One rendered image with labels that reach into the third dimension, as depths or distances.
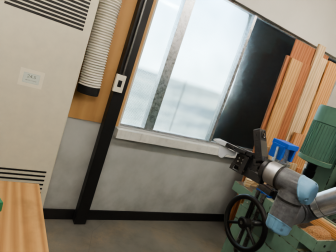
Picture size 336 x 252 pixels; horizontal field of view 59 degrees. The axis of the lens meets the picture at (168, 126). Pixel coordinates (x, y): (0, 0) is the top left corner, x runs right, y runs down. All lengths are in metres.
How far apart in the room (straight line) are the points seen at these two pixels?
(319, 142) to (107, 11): 1.49
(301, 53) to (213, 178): 1.57
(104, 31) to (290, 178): 1.53
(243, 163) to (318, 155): 0.76
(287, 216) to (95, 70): 1.54
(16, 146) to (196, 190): 1.82
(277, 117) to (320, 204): 2.24
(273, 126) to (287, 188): 2.31
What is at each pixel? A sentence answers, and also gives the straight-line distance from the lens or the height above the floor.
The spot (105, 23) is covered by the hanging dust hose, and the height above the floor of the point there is 1.57.
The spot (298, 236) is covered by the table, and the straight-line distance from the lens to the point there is 1.68.
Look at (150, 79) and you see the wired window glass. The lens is 2.53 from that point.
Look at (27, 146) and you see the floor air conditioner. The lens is 2.04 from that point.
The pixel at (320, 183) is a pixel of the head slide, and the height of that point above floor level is 1.09.
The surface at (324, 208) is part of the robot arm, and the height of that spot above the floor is 1.17.
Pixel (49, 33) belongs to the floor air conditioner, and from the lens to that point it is 1.91.
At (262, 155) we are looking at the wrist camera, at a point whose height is 1.26.
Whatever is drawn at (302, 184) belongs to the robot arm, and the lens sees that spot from 0.95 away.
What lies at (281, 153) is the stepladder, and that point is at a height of 1.07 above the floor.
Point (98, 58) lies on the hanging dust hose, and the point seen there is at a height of 1.34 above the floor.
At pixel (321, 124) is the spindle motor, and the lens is 1.74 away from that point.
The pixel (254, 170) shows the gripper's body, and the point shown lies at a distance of 1.04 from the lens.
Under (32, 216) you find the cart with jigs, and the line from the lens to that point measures 1.68.
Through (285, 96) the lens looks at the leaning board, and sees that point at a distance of 3.26.
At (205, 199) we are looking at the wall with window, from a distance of 3.28.
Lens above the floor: 1.42
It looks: 10 degrees down
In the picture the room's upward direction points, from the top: 19 degrees clockwise
